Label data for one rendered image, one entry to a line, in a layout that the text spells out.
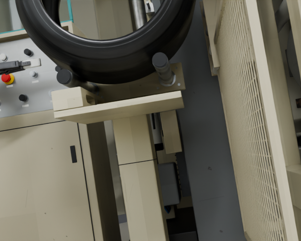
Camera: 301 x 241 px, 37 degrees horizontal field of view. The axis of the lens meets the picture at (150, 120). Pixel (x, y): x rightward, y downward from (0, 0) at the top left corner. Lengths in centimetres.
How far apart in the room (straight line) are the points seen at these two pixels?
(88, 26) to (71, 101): 355
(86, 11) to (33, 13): 351
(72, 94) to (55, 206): 80
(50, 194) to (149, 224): 54
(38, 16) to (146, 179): 68
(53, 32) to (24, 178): 87
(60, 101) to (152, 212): 57
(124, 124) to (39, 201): 59
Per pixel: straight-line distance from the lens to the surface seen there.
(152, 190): 165
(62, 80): 133
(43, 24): 137
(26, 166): 205
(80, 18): 485
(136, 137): 164
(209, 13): 163
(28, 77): 212
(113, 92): 164
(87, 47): 132
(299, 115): 572
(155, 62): 129
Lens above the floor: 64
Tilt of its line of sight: 4 degrees up
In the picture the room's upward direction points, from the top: 9 degrees counter-clockwise
